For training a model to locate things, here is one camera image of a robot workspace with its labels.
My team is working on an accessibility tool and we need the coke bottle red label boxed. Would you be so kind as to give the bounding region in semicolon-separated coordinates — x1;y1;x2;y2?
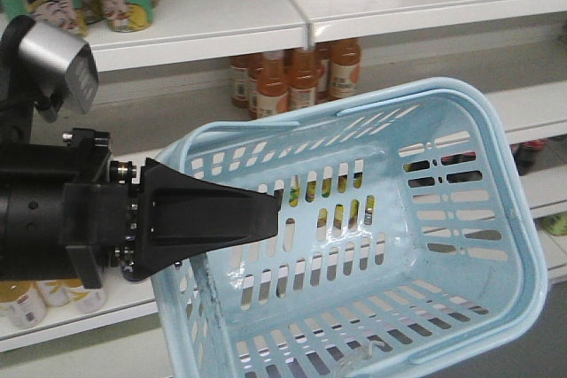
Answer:
510;138;548;176

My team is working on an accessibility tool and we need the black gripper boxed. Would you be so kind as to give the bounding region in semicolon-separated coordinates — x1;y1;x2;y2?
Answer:
1;128;281;289

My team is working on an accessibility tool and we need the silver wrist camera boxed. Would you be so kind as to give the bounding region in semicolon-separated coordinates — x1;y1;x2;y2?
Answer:
17;16;98;114

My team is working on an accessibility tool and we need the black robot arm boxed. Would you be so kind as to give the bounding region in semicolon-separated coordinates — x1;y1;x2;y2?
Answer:
1;15;280;289

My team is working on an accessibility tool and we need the orange C100 juice bottle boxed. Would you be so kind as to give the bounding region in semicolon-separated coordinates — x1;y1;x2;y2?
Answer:
248;50;289;119
330;38;361;100
288;48;318;111

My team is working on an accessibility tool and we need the light blue plastic basket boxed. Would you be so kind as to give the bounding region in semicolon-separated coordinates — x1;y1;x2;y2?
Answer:
151;78;548;377

